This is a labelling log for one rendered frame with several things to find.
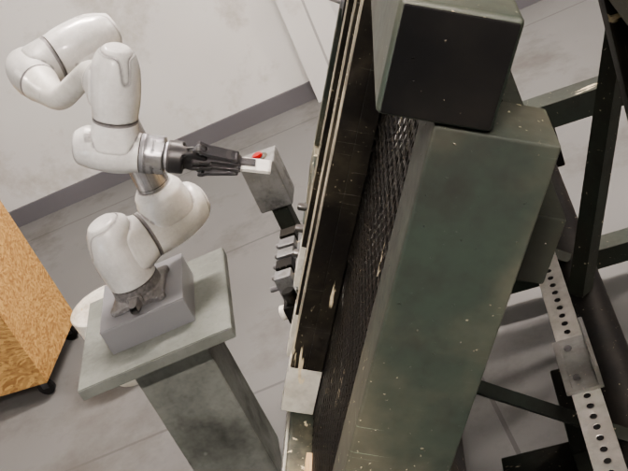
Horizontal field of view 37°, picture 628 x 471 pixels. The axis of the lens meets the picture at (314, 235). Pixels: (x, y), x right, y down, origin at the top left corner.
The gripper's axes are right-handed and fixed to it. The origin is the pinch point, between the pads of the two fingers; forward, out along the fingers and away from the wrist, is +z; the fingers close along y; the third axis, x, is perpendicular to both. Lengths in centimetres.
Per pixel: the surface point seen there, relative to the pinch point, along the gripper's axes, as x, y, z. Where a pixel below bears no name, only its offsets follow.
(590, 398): -57, 37, 62
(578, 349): -46, 31, 62
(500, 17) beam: -54, 132, 21
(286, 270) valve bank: 5, -75, 11
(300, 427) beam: -56, -11, 16
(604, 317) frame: -23, -14, 85
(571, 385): -54, 35, 60
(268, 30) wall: 248, -290, -9
